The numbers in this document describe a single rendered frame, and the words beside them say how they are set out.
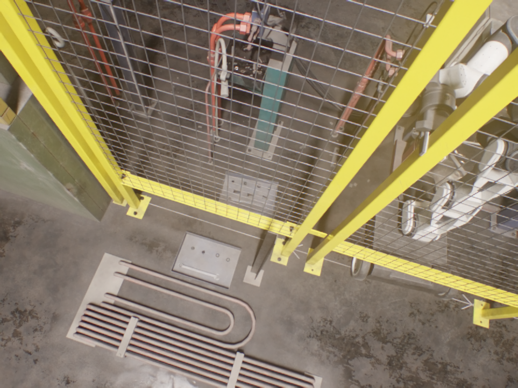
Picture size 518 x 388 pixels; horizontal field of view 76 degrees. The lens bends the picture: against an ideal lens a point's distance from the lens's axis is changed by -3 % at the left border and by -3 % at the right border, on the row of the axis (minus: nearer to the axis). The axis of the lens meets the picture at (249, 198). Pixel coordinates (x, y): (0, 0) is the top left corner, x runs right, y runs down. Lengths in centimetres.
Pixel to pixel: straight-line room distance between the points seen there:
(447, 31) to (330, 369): 180
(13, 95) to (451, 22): 136
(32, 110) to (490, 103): 142
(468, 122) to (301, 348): 156
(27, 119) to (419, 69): 129
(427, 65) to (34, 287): 216
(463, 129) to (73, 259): 203
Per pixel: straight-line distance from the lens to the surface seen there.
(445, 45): 73
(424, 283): 220
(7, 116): 143
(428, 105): 104
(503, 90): 81
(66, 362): 222
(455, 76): 111
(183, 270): 210
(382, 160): 260
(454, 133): 90
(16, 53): 130
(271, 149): 240
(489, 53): 148
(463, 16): 69
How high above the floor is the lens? 205
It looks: 67 degrees down
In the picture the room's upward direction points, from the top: 11 degrees clockwise
